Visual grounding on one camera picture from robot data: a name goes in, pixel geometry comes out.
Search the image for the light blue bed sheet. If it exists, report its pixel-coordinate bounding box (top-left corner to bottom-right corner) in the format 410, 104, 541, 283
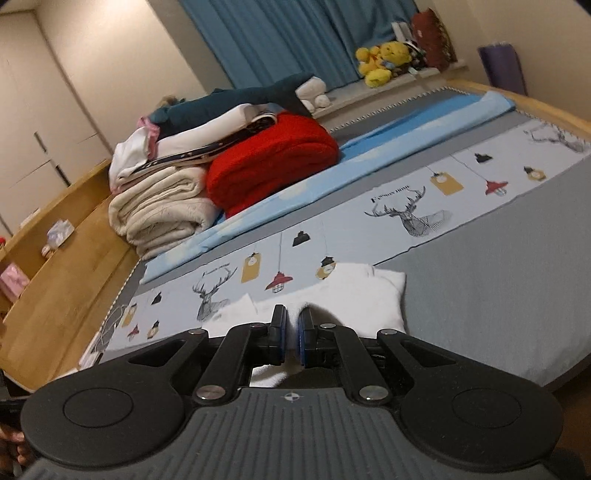
139, 91, 516, 285

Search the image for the clear plastic tissue pack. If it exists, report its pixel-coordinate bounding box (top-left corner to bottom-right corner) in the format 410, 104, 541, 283
46, 220, 75, 250

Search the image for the white long-sleeved shirt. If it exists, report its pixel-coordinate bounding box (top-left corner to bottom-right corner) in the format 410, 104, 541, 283
201, 262, 408, 389

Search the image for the dark red pillow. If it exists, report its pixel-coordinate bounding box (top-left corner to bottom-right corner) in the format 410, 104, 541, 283
411, 9, 458, 73

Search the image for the white window sill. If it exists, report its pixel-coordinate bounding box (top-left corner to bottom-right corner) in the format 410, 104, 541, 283
314, 62, 469, 124

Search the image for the red folded blanket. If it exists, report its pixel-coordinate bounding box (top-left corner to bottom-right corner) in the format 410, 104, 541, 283
206, 113, 341, 219

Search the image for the dark teal garment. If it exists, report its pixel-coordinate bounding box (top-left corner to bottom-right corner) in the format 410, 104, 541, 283
148, 73, 315, 137

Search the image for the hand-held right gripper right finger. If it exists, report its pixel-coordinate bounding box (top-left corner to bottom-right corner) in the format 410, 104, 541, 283
298, 308, 496, 401

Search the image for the white plush toy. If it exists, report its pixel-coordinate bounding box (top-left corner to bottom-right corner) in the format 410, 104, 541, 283
295, 78, 331, 112

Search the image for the grey bed mattress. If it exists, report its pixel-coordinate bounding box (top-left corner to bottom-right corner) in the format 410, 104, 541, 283
78, 85, 591, 389

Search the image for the pink box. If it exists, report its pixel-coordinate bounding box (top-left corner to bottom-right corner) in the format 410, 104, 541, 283
0, 263, 31, 302

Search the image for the blue curtain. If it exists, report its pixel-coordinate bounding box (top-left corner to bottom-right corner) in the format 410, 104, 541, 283
178, 0, 419, 91

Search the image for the striped folded cloth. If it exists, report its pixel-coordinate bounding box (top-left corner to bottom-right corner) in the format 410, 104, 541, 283
131, 111, 280, 174

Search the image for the person's left hand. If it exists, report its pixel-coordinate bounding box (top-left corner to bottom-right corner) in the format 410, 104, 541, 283
0, 422, 31, 468

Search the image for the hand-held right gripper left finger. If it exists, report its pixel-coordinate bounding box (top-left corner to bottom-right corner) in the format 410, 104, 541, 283
88, 305, 289, 402

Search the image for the cream folded blanket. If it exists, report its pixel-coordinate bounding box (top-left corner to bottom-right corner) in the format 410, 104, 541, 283
108, 166, 221, 260

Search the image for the deer printed cloth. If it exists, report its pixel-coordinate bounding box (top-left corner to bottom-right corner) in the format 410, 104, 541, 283
81, 122, 591, 366

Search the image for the purple mat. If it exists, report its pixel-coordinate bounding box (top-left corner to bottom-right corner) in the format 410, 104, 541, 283
477, 43, 528, 97

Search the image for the white wardrobe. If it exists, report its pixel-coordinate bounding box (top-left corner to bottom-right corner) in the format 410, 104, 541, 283
0, 11, 112, 237

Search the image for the white and pink folded cloth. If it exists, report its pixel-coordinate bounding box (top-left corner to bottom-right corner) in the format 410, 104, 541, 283
110, 104, 259, 193

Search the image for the yellow plush toy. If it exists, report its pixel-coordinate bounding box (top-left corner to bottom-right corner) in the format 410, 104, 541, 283
355, 45, 393, 88
379, 41, 411, 68

